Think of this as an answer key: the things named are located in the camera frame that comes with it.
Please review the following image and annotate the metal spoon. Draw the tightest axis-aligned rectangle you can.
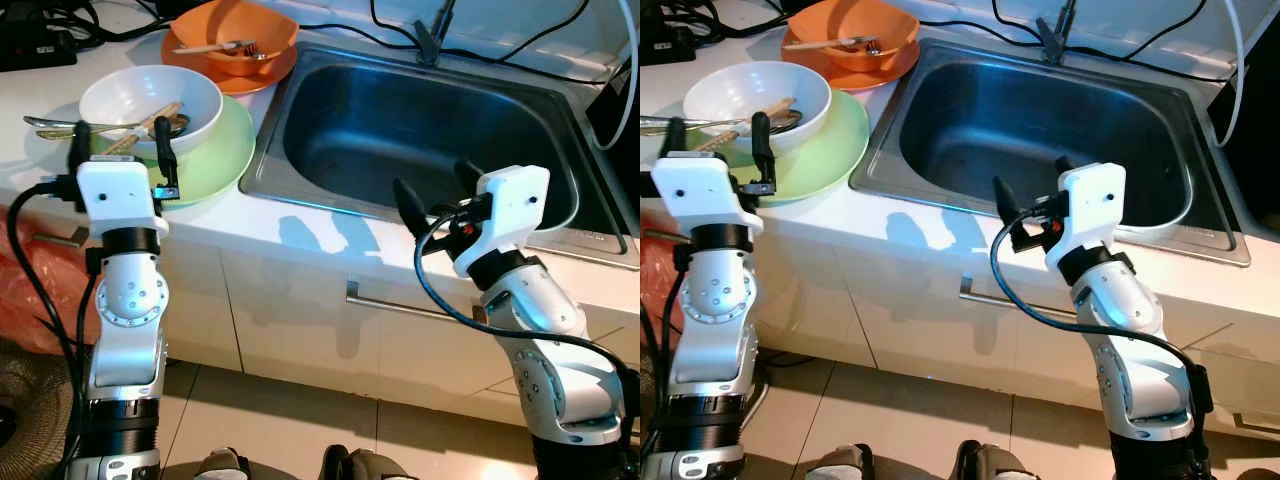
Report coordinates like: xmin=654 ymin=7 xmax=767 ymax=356
xmin=22 ymin=113 xmax=191 ymax=139
xmin=640 ymin=110 xmax=806 ymax=136

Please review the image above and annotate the green plate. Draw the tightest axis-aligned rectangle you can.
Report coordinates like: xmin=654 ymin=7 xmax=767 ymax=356
xmin=715 ymin=88 xmax=871 ymax=204
xmin=90 ymin=95 xmax=257 ymax=209

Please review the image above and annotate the white bowl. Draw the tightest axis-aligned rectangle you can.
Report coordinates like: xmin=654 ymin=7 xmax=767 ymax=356
xmin=78 ymin=65 xmax=224 ymax=153
xmin=683 ymin=60 xmax=833 ymax=151

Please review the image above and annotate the white kitchen cabinet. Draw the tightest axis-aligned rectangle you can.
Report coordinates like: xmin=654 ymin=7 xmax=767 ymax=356
xmin=640 ymin=195 xmax=1280 ymax=441
xmin=0 ymin=200 xmax=641 ymax=411

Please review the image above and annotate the stainless steel sink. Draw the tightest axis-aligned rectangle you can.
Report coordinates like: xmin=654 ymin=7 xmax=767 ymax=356
xmin=238 ymin=42 xmax=629 ymax=256
xmin=848 ymin=38 xmax=1251 ymax=267

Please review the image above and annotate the black appliance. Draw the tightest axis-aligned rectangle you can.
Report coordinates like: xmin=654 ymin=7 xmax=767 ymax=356
xmin=1205 ymin=60 xmax=1280 ymax=191
xmin=585 ymin=60 xmax=641 ymax=151

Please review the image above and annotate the black power strip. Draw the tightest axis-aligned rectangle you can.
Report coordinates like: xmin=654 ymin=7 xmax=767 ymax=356
xmin=640 ymin=25 xmax=701 ymax=66
xmin=0 ymin=30 xmax=79 ymax=73

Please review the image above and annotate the orange plate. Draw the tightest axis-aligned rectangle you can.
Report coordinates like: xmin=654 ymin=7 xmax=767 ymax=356
xmin=160 ymin=30 xmax=299 ymax=97
xmin=780 ymin=28 xmax=921 ymax=93

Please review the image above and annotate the orange bowl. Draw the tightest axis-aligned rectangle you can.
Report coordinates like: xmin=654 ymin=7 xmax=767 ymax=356
xmin=782 ymin=0 xmax=919 ymax=73
xmin=168 ymin=0 xmax=299 ymax=79

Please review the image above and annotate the red plastic bag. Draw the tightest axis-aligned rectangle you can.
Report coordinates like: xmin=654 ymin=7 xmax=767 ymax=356
xmin=0 ymin=205 xmax=101 ymax=356
xmin=640 ymin=235 xmax=691 ymax=346

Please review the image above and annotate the robot right leg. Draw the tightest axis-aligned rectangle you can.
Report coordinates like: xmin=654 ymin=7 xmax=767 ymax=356
xmin=318 ymin=445 xmax=421 ymax=480
xmin=950 ymin=440 xmax=1041 ymax=480

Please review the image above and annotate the robot leg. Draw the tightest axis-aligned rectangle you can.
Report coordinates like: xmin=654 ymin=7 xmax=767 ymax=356
xmin=950 ymin=440 xmax=1041 ymax=480
xmin=190 ymin=445 xmax=251 ymax=480
xmin=318 ymin=445 xmax=421 ymax=480
xmin=805 ymin=445 xmax=871 ymax=480

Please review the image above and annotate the floor fan with black hub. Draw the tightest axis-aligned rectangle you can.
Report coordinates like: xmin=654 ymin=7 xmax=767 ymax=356
xmin=0 ymin=340 xmax=76 ymax=476

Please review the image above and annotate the robot left leg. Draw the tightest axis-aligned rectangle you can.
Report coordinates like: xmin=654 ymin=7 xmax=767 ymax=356
xmin=190 ymin=445 xmax=251 ymax=480
xmin=805 ymin=445 xmax=871 ymax=480

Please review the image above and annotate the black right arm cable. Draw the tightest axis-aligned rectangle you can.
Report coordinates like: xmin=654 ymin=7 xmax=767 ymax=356
xmin=990 ymin=205 xmax=1213 ymax=401
xmin=413 ymin=205 xmax=641 ymax=391

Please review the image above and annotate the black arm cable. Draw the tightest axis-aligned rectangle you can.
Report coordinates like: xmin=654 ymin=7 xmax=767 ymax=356
xmin=640 ymin=245 xmax=701 ymax=480
xmin=5 ymin=180 xmax=101 ymax=480
xmin=413 ymin=205 xmax=641 ymax=391
xmin=990 ymin=205 xmax=1213 ymax=401

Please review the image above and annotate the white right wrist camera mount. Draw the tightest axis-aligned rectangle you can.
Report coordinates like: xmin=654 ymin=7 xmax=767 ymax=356
xmin=1045 ymin=162 xmax=1128 ymax=273
xmin=452 ymin=165 xmax=553 ymax=279

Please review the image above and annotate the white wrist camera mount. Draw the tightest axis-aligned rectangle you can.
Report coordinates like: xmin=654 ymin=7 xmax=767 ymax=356
xmin=1045 ymin=162 xmax=1128 ymax=273
xmin=76 ymin=160 xmax=169 ymax=241
xmin=452 ymin=165 xmax=553 ymax=279
xmin=650 ymin=152 xmax=763 ymax=239

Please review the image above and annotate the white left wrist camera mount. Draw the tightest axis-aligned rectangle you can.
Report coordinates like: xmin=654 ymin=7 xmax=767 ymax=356
xmin=76 ymin=160 xmax=169 ymax=241
xmin=650 ymin=152 xmax=763 ymax=239

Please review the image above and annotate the long steel drawer handle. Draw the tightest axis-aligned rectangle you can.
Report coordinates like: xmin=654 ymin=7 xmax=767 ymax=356
xmin=345 ymin=280 xmax=481 ymax=323
xmin=958 ymin=275 xmax=1076 ymax=316

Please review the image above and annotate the white hose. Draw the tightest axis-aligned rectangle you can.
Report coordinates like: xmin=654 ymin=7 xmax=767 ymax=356
xmin=1212 ymin=0 xmax=1246 ymax=146
xmin=600 ymin=0 xmax=639 ymax=151

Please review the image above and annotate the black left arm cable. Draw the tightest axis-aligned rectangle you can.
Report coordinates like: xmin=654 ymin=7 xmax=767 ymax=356
xmin=5 ymin=180 xmax=101 ymax=480
xmin=640 ymin=245 xmax=701 ymax=480

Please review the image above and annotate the steel faucet with blue handle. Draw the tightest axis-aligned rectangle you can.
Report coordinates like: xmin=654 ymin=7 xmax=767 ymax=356
xmin=413 ymin=0 xmax=459 ymax=67
xmin=1035 ymin=0 xmax=1079 ymax=65

